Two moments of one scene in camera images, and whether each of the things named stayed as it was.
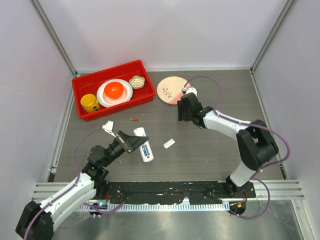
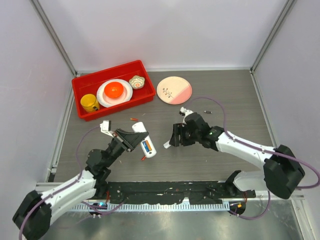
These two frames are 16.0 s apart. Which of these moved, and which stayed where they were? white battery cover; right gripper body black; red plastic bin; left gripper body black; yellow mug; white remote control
Moved: white remote control; right gripper body black
Stayed: white battery cover; left gripper body black; yellow mug; red plastic bin
